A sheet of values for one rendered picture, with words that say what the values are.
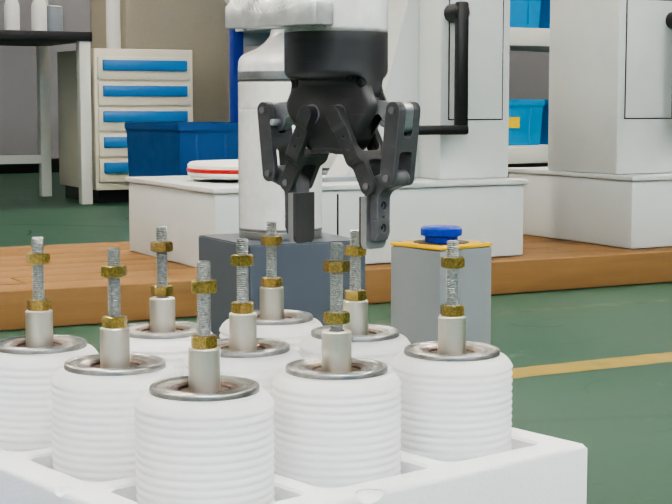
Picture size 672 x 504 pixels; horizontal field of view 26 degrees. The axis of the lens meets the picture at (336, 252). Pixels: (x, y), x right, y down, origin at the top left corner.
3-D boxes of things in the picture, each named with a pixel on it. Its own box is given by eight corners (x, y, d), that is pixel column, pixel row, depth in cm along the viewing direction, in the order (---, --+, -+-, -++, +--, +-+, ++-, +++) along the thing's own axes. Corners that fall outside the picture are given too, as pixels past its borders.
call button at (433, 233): (411, 246, 140) (411, 225, 140) (441, 244, 143) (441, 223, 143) (440, 250, 137) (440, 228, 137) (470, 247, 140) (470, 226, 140)
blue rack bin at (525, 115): (420, 143, 702) (420, 99, 700) (487, 142, 718) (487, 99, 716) (474, 146, 657) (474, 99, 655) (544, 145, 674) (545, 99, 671)
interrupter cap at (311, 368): (408, 374, 108) (408, 364, 108) (338, 388, 102) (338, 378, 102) (335, 361, 113) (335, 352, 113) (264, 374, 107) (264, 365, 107)
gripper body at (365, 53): (414, 23, 105) (413, 153, 106) (326, 27, 111) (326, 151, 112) (346, 18, 99) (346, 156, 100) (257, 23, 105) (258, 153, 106)
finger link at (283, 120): (320, 89, 108) (326, 119, 108) (276, 104, 111) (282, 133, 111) (298, 89, 106) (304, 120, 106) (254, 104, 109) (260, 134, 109)
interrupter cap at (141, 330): (158, 345, 120) (158, 337, 120) (100, 335, 125) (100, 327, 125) (224, 334, 126) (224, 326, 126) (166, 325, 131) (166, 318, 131)
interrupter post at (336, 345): (359, 374, 108) (359, 330, 107) (337, 378, 106) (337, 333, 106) (336, 370, 109) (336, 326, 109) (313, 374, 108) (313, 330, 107)
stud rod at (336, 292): (329, 345, 107) (329, 243, 106) (330, 343, 108) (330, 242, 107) (342, 345, 107) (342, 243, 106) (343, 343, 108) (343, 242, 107)
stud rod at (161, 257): (169, 312, 126) (168, 226, 125) (167, 314, 125) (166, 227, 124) (157, 312, 126) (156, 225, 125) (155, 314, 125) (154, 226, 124)
